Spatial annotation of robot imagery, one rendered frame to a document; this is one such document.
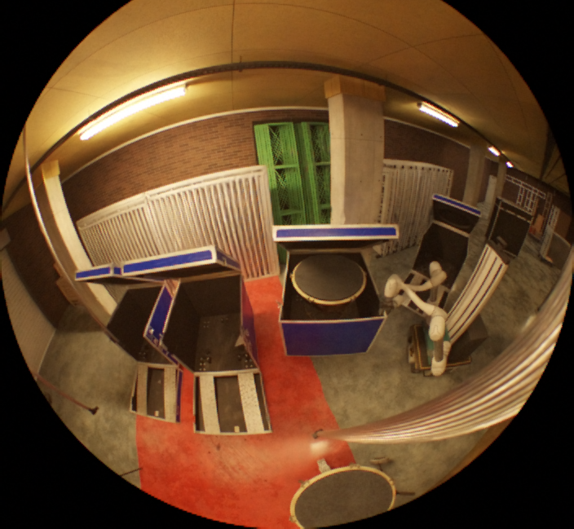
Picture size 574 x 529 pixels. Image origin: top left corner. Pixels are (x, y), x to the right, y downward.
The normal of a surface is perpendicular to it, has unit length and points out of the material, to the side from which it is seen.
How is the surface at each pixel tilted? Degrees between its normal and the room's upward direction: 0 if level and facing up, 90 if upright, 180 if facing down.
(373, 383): 0
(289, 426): 0
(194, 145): 90
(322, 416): 0
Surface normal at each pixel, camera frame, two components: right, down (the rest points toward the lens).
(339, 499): -0.07, -0.86
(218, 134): 0.26, 0.47
